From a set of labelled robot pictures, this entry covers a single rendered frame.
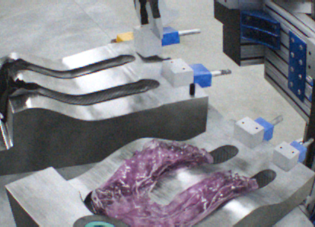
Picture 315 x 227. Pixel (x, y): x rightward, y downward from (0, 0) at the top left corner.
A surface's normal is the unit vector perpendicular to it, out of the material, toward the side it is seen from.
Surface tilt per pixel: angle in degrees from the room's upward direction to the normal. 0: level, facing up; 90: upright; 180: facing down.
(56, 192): 0
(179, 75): 90
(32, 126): 90
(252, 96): 0
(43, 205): 0
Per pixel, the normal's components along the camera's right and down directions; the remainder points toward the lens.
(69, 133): 0.40, 0.48
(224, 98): 0.04, -0.86
